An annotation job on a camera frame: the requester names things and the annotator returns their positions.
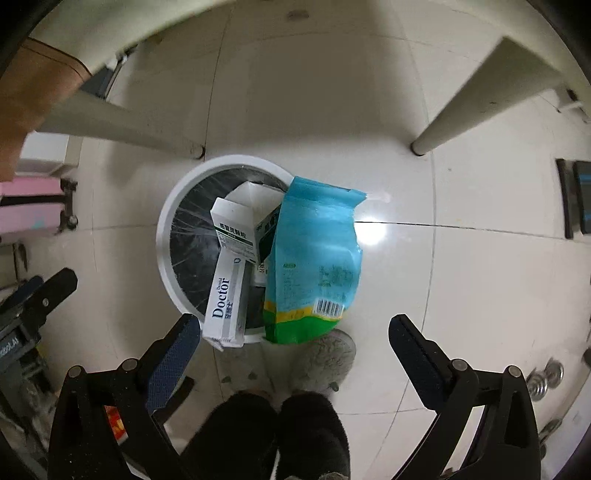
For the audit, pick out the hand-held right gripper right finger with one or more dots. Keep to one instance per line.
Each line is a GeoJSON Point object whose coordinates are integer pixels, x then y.
{"type": "Point", "coordinates": [418, 364]}

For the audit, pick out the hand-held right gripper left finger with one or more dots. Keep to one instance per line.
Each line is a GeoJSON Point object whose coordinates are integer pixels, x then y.
{"type": "Point", "coordinates": [171, 364]}

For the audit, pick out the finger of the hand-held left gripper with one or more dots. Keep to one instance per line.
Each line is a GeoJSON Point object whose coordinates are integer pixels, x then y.
{"type": "Point", "coordinates": [53, 295]}
{"type": "Point", "coordinates": [16, 302]}

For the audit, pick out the white grey toothpaste box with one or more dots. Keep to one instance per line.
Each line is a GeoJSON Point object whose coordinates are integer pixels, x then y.
{"type": "Point", "coordinates": [226, 300]}

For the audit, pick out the white round trash bin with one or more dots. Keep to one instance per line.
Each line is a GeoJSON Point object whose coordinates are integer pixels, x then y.
{"type": "Point", "coordinates": [165, 221]}

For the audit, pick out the white green medicine box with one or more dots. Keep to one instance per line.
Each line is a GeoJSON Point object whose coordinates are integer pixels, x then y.
{"type": "Point", "coordinates": [233, 226]}

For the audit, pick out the turquoise green snack bag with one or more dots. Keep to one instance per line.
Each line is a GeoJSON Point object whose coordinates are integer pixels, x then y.
{"type": "Point", "coordinates": [314, 249]}

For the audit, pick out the white cardboard box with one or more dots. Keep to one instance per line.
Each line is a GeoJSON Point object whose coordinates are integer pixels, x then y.
{"type": "Point", "coordinates": [258, 194]}

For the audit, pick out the grey fuzzy slipper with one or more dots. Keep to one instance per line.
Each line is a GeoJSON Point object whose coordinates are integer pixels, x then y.
{"type": "Point", "coordinates": [249, 369]}
{"type": "Point", "coordinates": [328, 360]}

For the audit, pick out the red yellow packet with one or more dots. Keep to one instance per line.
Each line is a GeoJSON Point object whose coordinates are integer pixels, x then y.
{"type": "Point", "coordinates": [115, 424]}

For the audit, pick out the pink suitcase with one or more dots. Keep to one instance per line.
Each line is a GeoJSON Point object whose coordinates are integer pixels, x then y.
{"type": "Point", "coordinates": [27, 207]}

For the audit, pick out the person's left leg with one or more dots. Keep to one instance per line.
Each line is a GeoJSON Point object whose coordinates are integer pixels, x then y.
{"type": "Point", "coordinates": [231, 438]}

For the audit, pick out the person's leg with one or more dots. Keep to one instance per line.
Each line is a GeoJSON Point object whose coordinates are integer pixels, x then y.
{"type": "Point", "coordinates": [314, 438]}
{"type": "Point", "coordinates": [231, 438]}

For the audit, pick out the person's right leg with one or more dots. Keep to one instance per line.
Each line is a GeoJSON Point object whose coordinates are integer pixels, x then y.
{"type": "Point", "coordinates": [314, 438]}

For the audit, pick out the chrome dumbbell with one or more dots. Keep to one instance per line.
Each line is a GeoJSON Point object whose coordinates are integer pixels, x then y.
{"type": "Point", "coordinates": [551, 369]}

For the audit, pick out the white storage box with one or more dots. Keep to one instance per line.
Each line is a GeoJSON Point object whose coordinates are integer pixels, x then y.
{"type": "Point", "coordinates": [46, 154]}

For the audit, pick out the cream table leg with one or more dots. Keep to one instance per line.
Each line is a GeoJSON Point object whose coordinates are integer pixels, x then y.
{"type": "Point", "coordinates": [485, 87]}
{"type": "Point", "coordinates": [124, 122]}

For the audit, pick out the pink brown desk mat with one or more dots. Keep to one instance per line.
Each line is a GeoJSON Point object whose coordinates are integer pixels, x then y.
{"type": "Point", "coordinates": [32, 101]}

